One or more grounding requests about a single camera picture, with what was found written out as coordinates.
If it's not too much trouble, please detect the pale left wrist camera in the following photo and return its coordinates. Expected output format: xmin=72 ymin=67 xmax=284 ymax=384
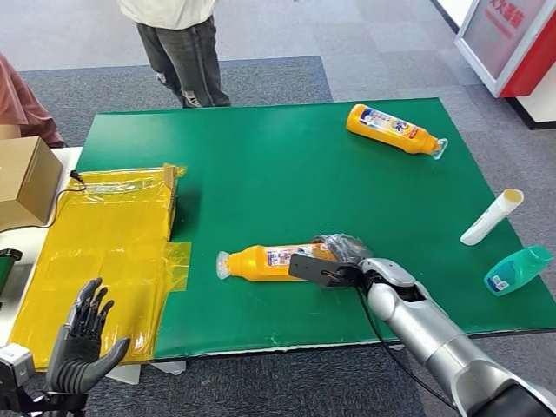
xmin=0 ymin=343 xmax=37 ymax=398

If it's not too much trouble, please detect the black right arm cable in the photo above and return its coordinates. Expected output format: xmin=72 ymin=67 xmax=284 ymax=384
xmin=356 ymin=286 xmax=457 ymax=411

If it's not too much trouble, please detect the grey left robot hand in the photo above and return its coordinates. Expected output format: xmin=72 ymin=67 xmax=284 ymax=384
xmin=45 ymin=277 xmax=131 ymax=396

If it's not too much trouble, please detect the yellow plastic sheet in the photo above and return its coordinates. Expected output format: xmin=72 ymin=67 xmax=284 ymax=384
xmin=8 ymin=229 xmax=192 ymax=370

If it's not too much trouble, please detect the orange detergent bottle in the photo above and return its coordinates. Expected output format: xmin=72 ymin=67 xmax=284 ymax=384
xmin=216 ymin=242 xmax=339 ymax=284
xmin=346 ymin=103 xmax=448 ymax=161

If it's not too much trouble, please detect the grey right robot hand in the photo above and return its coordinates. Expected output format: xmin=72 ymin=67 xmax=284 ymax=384
xmin=312 ymin=233 xmax=373 ymax=272

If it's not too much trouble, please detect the black cable with plug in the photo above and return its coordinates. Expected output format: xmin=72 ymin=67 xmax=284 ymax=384
xmin=0 ymin=169 xmax=87 ymax=233

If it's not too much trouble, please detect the red and white cabinet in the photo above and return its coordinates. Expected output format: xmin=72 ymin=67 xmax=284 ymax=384
xmin=454 ymin=0 xmax=556 ymax=99

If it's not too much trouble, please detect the white tube bottle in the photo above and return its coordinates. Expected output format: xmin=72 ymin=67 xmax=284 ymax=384
xmin=460 ymin=188 xmax=524 ymax=248

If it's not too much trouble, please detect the teal plastic bottle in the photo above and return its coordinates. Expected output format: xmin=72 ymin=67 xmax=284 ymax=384
xmin=484 ymin=245 xmax=554 ymax=297

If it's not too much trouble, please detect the dark green container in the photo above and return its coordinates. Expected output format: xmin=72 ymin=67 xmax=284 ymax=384
xmin=0 ymin=248 xmax=23 ymax=295

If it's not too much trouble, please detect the green table mat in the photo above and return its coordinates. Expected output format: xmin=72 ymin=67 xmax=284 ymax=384
xmin=75 ymin=97 xmax=556 ymax=361

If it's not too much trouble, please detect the person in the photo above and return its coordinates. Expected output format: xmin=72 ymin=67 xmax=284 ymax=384
xmin=0 ymin=52 xmax=66 ymax=149
xmin=117 ymin=0 xmax=232 ymax=109

